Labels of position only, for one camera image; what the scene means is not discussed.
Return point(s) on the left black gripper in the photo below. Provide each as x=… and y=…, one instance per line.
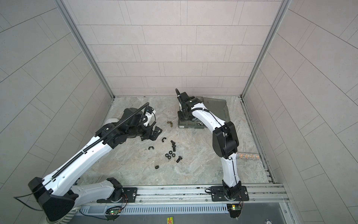
x=148, y=136

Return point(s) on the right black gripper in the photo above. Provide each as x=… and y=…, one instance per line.
x=181, y=118

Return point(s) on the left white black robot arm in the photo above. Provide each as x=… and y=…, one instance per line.
x=57, y=194

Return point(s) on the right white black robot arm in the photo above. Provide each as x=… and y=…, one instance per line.
x=225, y=142

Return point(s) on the black nut cluster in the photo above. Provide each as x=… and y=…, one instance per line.
x=170, y=155

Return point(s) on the green compartment organizer box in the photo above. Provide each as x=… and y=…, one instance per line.
x=201, y=113

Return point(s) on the white round container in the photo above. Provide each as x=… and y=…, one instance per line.
x=111, y=122

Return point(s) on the black bolt lower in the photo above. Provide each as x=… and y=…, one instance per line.
x=179, y=159

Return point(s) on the sprinkle-filled clear bottle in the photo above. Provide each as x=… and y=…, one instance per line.
x=249, y=156

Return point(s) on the left controller board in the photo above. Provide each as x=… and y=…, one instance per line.
x=113, y=213

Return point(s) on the controller board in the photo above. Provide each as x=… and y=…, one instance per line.
x=113, y=213
x=234, y=210

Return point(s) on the right controller board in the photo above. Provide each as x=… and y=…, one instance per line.
x=234, y=210

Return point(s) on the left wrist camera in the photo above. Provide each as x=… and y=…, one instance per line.
x=149, y=113

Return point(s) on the aluminium mounting rail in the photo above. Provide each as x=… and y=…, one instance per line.
x=209, y=193

